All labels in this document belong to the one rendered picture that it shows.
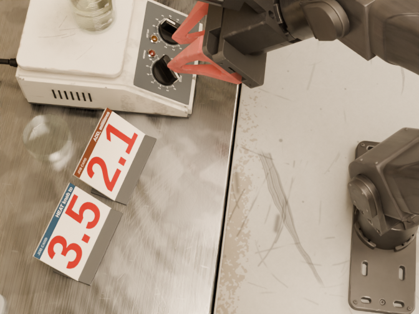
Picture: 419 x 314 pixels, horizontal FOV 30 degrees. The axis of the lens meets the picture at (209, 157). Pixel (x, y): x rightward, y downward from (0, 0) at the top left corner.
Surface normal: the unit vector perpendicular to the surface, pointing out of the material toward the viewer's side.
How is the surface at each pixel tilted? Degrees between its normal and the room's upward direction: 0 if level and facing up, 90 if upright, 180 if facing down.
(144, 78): 30
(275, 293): 0
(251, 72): 50
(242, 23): 40
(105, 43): 0
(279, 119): 0
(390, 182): 88
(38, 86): 90
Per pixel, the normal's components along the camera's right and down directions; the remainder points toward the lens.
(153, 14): 0.50, -0.31
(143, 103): -0.11, 0.91
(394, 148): -0.46, -0.85
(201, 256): 0.00, -0.42
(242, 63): 0.77, -0.18
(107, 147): 0.60, -0.11
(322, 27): -0.82, 0.52
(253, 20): -0.63, -0.39
